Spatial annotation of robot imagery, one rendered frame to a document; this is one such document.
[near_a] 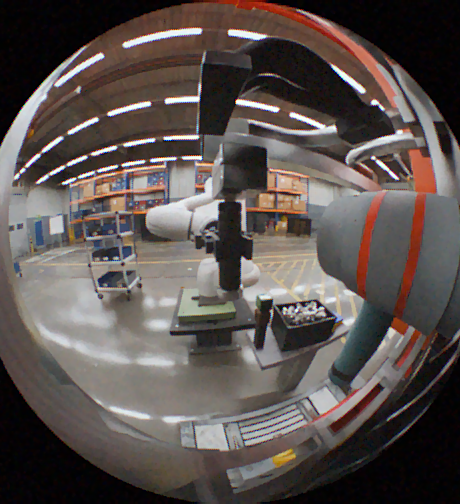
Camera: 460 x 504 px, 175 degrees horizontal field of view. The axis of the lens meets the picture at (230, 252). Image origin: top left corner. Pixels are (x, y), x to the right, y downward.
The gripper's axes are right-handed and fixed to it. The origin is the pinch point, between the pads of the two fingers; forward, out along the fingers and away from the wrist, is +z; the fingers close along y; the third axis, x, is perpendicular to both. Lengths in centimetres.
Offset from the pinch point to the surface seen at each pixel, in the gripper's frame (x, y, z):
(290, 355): -38.1, -21.2, -3.7
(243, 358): -83, -17, -38
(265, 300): -17.2, -11.8, -9.5
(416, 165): 28, -60, 13
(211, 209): 38, -45, -568
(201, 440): -75, 14, 12
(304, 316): -26.6, -27.3, -9.0
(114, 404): -83, 62, -5
